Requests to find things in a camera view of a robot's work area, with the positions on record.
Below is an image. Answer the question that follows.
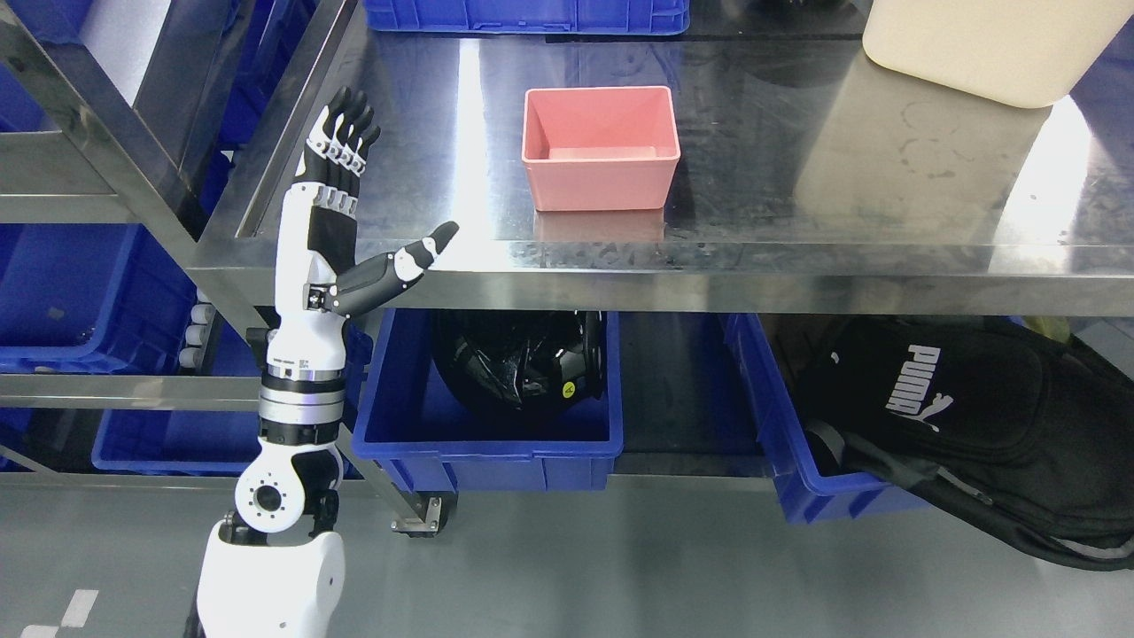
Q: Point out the blue lower shelf bin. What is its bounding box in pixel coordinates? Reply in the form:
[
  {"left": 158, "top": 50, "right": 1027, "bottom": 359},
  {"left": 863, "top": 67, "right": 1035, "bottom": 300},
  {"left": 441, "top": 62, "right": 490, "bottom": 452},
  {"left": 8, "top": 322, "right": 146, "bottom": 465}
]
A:
[{"left": 90, "top": 409, "right": 260, "bottom": 477}]

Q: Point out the pink plastic storage box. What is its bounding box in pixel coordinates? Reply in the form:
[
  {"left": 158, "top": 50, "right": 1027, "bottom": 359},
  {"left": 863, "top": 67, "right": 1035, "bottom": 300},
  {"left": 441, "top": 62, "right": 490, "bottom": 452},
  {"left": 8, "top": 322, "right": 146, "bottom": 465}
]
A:
[{"left": 521, "top": 85, "right": 682, "bottom": 213}]

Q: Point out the black helmet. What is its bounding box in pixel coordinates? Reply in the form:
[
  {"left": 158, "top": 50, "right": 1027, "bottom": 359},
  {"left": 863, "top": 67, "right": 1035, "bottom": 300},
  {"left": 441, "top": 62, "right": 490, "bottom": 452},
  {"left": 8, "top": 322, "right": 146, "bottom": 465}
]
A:
[{"left": 429, "top": 308, "right": 607, "bottom": 424}]

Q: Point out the blue shelf bin left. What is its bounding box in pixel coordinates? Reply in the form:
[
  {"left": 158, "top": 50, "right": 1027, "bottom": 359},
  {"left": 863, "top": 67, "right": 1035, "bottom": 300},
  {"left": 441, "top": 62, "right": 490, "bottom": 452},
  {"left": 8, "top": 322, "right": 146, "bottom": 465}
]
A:
[{"left": 1, "top": 223, "right": 196, "bottom": 375}]

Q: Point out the black Puma backpack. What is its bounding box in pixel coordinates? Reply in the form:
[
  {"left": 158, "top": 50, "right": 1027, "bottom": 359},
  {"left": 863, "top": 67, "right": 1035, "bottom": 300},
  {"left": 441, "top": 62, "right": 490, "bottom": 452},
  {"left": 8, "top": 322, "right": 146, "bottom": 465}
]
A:
[{"left": 794, "top": 315, "right": 1133, "bottom": 571}]

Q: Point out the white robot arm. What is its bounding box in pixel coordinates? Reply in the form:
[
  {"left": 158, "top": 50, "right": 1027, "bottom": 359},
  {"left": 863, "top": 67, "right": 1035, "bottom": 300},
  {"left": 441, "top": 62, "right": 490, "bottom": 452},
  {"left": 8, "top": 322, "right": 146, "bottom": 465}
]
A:
[{"left": 183, "top": 366, "right": 346, "bottom": 637}]

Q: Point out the blue bin with helmet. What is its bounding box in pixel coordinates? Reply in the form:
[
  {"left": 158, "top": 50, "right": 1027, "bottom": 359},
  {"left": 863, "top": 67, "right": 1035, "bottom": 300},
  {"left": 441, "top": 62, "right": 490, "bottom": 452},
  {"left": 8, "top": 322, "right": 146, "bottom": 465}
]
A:
[{"left": 352, "top": 308, "right": 625, "bottom": 493}]

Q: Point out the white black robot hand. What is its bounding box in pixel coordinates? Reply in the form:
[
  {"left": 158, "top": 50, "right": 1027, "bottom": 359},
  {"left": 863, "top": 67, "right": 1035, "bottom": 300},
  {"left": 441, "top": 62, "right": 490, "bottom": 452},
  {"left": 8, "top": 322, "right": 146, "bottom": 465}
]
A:
[{"left": 266, "top": 86, "right": 459, "bottom": 381}]

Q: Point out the stainless steel table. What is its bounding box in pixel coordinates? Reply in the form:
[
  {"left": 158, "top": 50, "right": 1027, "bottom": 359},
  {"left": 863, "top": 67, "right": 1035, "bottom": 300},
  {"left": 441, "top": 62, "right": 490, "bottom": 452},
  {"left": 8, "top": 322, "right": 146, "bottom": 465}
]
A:
[{"left": 191, "top": 1, "right": 1131, "bottom": 330}]

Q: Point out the blue bin on table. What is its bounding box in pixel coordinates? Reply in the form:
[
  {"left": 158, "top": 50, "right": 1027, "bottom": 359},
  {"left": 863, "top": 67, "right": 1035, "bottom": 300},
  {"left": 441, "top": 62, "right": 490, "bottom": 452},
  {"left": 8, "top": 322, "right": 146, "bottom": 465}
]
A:
[{"left": 363, "top": 1, "right": 691, "bottom": 36}]

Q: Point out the beige plastic container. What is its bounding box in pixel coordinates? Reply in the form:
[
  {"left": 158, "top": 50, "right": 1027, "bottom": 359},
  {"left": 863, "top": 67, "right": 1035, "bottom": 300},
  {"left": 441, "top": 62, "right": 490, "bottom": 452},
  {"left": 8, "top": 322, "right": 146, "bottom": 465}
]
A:
[{"left": 862, "top": 1, "right": 1133, "bottom": 109}]

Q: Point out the blue shelf bin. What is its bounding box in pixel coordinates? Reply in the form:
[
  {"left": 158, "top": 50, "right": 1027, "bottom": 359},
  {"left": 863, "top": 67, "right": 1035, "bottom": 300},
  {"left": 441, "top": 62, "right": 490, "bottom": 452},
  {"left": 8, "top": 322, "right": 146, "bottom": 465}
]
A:
[
  {"left": 90, "top": 409, "right": 260, "bottom": 477},
  {"left": 1, "top": 223, "right": 196, "bottom": 375}
]

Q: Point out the stainless steel shelf rack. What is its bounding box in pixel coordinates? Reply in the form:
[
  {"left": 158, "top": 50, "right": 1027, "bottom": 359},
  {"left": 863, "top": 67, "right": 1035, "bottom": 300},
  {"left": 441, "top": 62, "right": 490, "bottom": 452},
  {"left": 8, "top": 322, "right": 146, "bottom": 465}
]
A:
[{"left": 0, "top": 0, "right": 355, "bottom": 490}]

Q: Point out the blue bin under backpack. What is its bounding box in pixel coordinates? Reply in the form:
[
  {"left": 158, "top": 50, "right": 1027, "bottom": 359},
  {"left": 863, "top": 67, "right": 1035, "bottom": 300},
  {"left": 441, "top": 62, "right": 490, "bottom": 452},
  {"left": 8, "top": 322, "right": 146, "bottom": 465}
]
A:
[{"left": 722, "top": 314, "right": 930, "bottom": 525}]

